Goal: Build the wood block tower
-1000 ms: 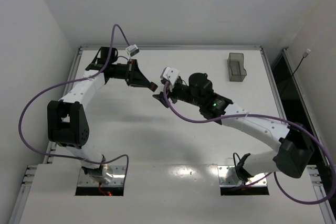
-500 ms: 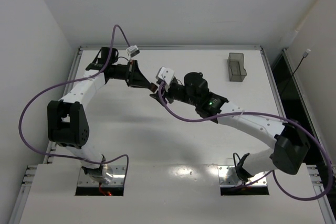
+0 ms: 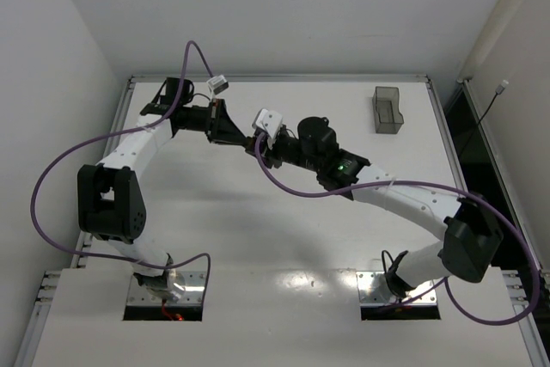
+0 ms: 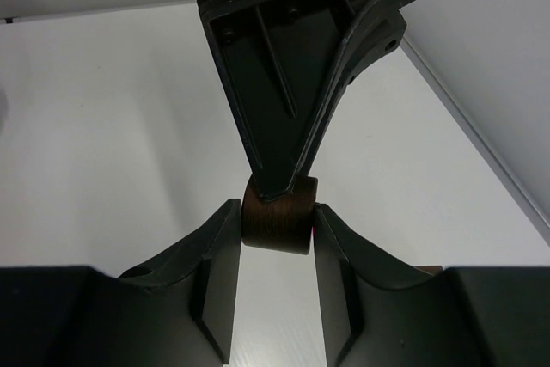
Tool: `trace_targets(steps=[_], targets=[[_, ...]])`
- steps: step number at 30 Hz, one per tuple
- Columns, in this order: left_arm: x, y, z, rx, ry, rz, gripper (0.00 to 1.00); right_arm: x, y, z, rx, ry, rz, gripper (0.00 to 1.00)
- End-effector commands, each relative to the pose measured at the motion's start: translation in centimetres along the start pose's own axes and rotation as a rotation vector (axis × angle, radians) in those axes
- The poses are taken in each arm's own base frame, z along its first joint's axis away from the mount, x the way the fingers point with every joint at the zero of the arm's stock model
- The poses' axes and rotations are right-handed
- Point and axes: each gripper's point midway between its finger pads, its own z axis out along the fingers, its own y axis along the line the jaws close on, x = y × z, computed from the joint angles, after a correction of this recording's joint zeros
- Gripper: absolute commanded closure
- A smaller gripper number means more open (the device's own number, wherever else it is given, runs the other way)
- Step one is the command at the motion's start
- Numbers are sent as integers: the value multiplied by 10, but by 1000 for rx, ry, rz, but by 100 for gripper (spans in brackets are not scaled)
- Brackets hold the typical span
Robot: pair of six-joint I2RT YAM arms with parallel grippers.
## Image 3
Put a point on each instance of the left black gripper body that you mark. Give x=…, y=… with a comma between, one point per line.
x=216, y=120

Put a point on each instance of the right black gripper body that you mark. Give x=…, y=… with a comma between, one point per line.
x=268, y=149

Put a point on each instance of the smoky transparent plastic bin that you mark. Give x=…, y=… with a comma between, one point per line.
x=386, y=109

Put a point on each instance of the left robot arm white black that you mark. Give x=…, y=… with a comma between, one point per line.
x=110, y=203

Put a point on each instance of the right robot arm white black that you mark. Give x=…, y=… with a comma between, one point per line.
x=468, y=235

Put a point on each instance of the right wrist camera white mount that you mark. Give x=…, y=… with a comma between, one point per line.
x=269, y=122

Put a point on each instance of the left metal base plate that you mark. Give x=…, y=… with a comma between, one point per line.
x=184, y=289

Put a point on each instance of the metal base plate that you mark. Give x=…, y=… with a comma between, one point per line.
x=184, y=289
x=375, y=293

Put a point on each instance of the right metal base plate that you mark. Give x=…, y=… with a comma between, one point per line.
x=375, y=293

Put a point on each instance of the black wall cable white plug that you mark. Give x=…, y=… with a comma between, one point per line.
x=502, y=86

